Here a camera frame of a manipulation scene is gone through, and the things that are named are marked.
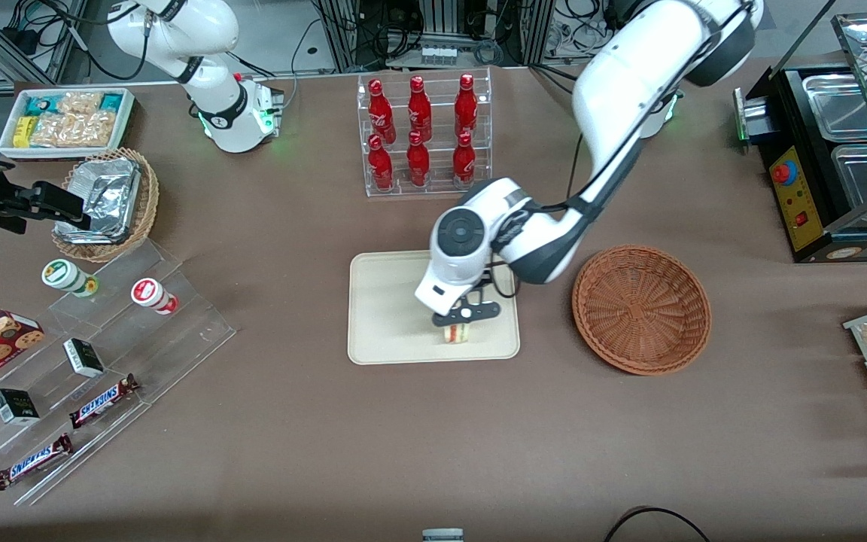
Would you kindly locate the triangle sandwich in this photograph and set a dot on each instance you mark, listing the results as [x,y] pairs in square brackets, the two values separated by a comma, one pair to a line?
[456,335]

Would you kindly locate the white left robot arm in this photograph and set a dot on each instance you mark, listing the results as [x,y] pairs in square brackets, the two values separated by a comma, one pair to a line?
[629,75]

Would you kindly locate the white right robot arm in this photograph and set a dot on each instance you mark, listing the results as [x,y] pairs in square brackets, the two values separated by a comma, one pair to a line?
[215,30]

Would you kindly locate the cream plastic tray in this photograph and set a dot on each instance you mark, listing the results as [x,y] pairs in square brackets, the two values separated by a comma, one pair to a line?
[388,316]

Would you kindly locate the light wicker basket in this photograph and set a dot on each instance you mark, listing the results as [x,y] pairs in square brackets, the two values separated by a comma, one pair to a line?
[149,196]

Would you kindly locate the brown wicker basket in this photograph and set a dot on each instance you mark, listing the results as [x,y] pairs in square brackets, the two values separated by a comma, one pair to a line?
[640,309]

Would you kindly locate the green sunflower lidded cup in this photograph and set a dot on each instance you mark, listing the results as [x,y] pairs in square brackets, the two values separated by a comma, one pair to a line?
[63,275]

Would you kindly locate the yellow snack packet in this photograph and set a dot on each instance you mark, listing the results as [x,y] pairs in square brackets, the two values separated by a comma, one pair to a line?
[23,132]

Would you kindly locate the teal snack packet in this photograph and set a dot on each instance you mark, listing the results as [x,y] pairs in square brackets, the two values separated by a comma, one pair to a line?
[111,102]
[41,105]

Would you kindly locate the white plastic bin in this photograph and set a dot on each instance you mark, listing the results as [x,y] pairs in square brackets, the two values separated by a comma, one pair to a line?
[126,124]

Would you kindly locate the clear acrylic bottle rack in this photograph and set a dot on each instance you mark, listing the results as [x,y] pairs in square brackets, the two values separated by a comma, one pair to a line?
[437,192]

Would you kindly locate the red lidded white cup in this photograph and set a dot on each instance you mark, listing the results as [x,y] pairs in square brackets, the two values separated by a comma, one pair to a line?
[151,293]

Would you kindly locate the red cola bottle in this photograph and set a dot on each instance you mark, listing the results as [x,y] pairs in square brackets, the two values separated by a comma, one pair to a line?
[463,162]
[466,105]
[382,113]
[418,162]
[381,165]
[419,109]

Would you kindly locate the small black carton box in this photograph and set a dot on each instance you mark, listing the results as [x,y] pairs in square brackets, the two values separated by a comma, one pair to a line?
[83,357]
[16,406]

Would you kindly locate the clear acrylic stepped shelf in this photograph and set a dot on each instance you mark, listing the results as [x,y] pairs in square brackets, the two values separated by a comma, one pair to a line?
[185,331]

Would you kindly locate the Snickers chocolate bar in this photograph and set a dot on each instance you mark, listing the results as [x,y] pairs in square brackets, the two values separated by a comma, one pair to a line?
[33,462]
[102,403]

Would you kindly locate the small grey device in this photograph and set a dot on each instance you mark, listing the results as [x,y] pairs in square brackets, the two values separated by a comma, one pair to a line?
[442,536]

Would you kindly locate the white power strip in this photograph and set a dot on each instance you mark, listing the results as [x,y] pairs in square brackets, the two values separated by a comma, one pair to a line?
[438,56]

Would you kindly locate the aluminium equipment rack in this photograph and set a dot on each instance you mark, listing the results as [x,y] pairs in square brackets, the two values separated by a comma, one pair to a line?
[403,22]

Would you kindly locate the red round knob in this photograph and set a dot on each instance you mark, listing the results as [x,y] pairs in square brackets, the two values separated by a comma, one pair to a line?
[783,173]

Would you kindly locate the black food warmer cabinet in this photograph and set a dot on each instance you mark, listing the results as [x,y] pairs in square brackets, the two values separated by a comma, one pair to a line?
[817,218]

